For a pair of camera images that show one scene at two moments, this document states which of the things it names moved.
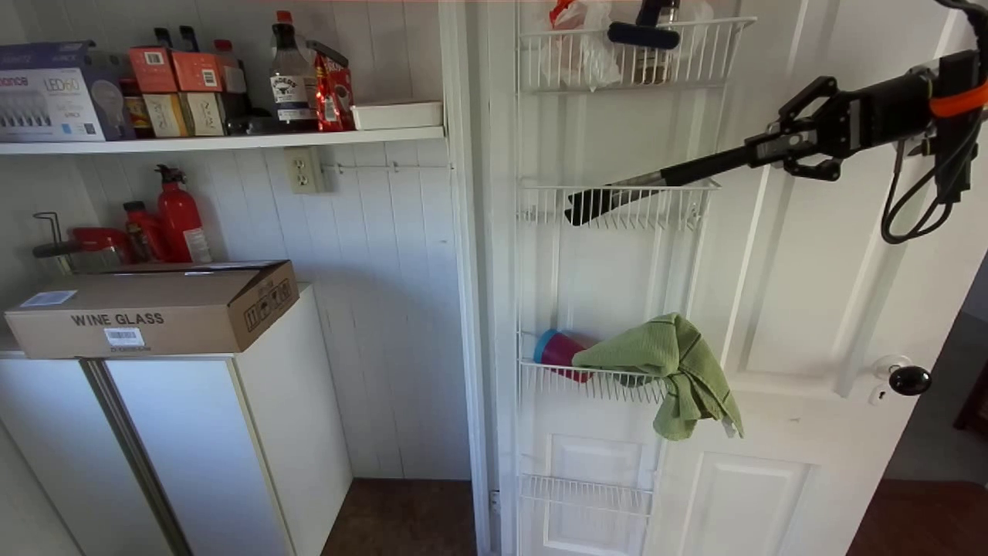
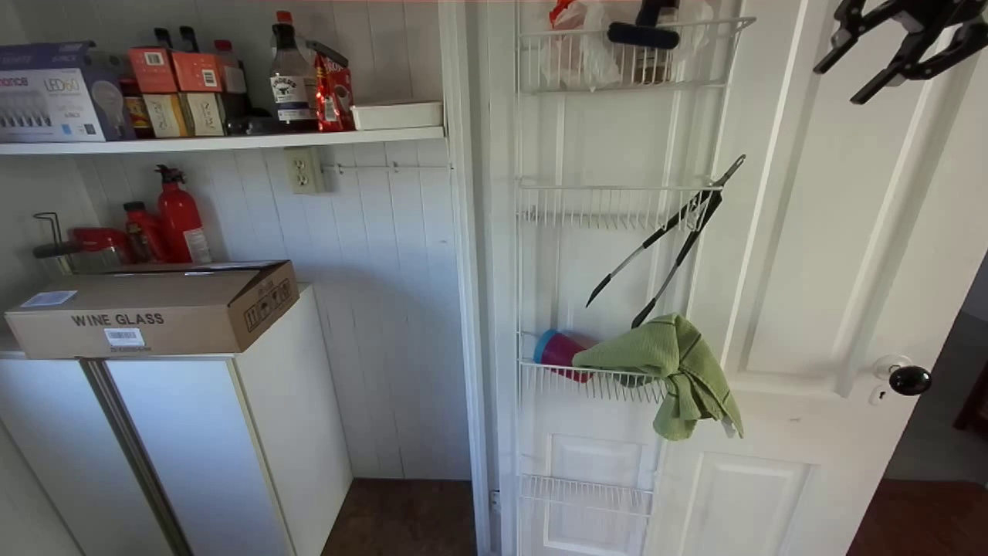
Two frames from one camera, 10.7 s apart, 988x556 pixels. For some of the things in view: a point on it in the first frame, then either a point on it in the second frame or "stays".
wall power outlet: x=303 y=176 stays
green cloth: x=671 y=355 stays
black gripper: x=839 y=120 -> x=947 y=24
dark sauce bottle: x=291 y=78 stays
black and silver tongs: x=589 y=206 -> x=697 y=213
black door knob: x=909 y=383 stays
